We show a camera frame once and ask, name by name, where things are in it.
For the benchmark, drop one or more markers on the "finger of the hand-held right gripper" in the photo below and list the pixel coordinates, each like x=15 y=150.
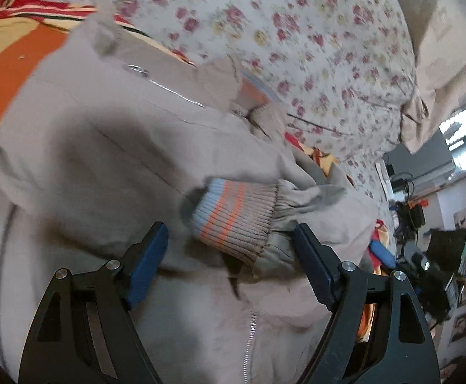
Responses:
x=381 y=252

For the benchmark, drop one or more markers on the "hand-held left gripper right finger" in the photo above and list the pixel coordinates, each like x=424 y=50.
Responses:
x=312 y=264

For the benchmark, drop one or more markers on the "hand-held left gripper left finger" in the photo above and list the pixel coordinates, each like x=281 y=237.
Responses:
x=147 y=262

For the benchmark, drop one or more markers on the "beige zip jacket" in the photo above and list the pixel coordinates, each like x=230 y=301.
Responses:
x=97 y=148

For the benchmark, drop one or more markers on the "dark electronics clutter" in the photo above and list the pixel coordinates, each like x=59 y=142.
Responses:
x=408 y=208

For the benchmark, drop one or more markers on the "beige knit cloth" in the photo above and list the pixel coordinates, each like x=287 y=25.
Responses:
x=436 y=48

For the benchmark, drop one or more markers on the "floral quilt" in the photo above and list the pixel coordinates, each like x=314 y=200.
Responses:
x=296 y=48

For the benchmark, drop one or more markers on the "orange patterned blanket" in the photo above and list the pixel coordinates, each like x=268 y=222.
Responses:
x=9 y=72

